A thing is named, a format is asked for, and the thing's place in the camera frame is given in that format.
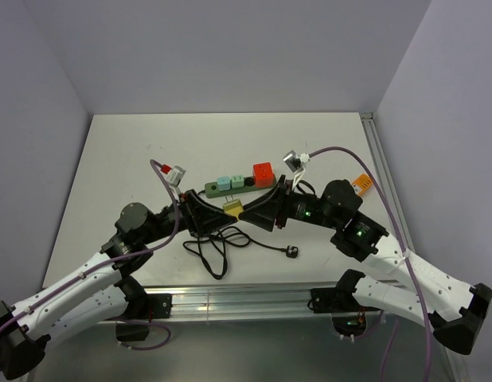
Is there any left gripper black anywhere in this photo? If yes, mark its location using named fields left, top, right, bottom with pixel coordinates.
left=141, top=189, right=236, bottom=244

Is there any green power strip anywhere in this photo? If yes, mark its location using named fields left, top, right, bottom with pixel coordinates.
left=204, top=177, right=276, bottom=199

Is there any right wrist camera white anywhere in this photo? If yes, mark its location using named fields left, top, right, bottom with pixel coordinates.
left=283, top=150, right=310, bottom=189

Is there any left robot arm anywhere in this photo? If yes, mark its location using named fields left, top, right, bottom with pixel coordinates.
left=0, top=190, right=237, bottom=380

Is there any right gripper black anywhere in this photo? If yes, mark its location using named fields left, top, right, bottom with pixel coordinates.
left=238, top=174, right=341, bottom=231

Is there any aluminium side rail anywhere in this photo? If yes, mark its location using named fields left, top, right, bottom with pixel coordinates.
left=359, top=113, right=407, bottom=244

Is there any orange power strip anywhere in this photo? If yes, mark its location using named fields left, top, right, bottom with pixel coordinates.
left=351, top=173, right=373, bottom=197

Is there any aluminium front rail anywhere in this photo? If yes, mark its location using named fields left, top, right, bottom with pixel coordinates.
left=29, top=283, right=447, bottom=327

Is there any black power cable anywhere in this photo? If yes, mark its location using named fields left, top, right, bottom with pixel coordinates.
left=182, top=222, right=300, bottom=280

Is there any red cube socket adapter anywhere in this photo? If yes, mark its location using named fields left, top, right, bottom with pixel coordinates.
left=252, top=162, right=275, bottom=188

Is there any yellow plug adapter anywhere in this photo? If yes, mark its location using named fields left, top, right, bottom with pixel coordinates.
left=223, top=196, right=244, bottom=219

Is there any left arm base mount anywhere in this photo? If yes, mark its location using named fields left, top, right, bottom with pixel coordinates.
left=115, top=294, right=172, bottom=344

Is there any teal wall charger plug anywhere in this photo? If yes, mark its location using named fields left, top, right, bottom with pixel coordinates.
left=217, top=176, right=231, bottom=192

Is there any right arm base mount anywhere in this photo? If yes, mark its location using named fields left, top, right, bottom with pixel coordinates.
left=307, top=287, right=384, bottom=341

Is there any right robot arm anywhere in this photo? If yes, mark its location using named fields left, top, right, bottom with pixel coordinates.
left=239, top=179, right=492, bottom=355

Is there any green wall charger plug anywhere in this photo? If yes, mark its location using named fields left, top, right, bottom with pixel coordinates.
left=230, top=175, right=244, bottom=189

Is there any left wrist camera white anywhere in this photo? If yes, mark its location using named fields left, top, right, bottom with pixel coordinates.
left=160, top=164, right=186, bottom=195

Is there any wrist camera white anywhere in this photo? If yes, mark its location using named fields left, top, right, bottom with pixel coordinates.
left=283, top=150, right=310, bottom=189
left=160, top=164, right=186, bottom=195

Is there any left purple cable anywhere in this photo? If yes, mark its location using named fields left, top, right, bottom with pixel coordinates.
left=0, top=158, right=183, bottom=371

